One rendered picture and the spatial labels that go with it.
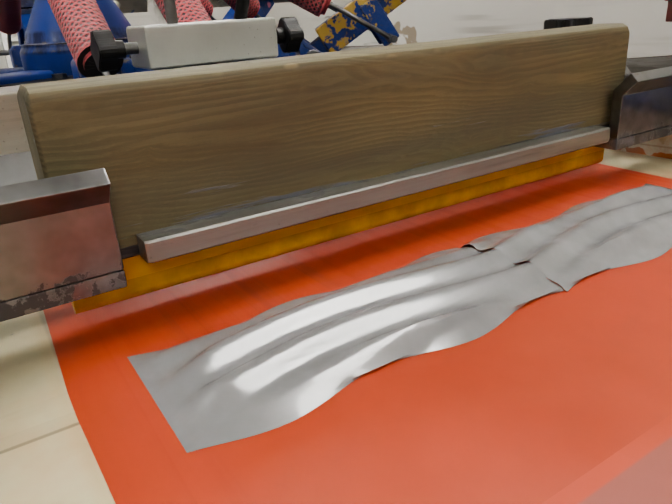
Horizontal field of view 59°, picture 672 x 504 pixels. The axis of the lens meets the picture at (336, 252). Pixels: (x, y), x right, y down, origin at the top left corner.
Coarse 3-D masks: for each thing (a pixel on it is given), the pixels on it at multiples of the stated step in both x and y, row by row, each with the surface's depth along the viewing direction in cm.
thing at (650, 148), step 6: (660, 138) 47; (666, 138) 47; (636, 144) 49; (642, 144) 49; (648, 144) 48; (654, 144) 48; (660, 144) 47; (666, 144) 47; (624, 150) 50; (630, 150) 50; (636, 150) 49; (642, 150) 49; (648, 150) 48; (654, 150) 48; (660, 150) 48; (666, 150) 47; (660, 156) 48; (666, 156) 47
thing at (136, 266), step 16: (544, 160) 41; (560, 160) 42; (480, 176) 38; (496, 176) 39; (432, 192) 36; (368, 208) 34; (384, 208) 35; (304, 224) 32; (320, 224) 32; (240, 240) 30; (256, 240) 30; (192, 256) 29; (208, 256) 29; (128, 272) 27; (144, 272) 28
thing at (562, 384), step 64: (320, 256) 33; (384, 256) 32; (64, 320) 27; (128, 320) 27; (192, 320) 27; (512, 320) 25; (576, 320) 25; (128, 384) 22; (384, 384) 21; (448, 384) 21; (512, 384) 21; (576, 384) 21; (640, 384) 20; (128, 448) 19; (256, 448) 19; (320, 448) 18; (384, 448) 18; (448, 448) 18; (512, 448) 18; (576, 448) 18
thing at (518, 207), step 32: (512, 192) 41; (544, 192) 41; (576, 192) 41; (608, 192) 40; (416, 224) 37; (448, 224) 36; (480, 224) 36; (512, 224) 36; (576, 288) 27; (608, 288) 27; (640, 288) 27; (640, 320) 24
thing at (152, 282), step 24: (552, 168) 42; (576, 168) 44; (456, 192) 37; (480, 192) 39; (360, 216) 34; (384, 216) 35; (408, 216) 36; (288, 240) 32; (312, 240) 32; (192, 264) 29; (216, 264) 30; (240, 264) 30; (120, 288) 27; (144, 288) 28
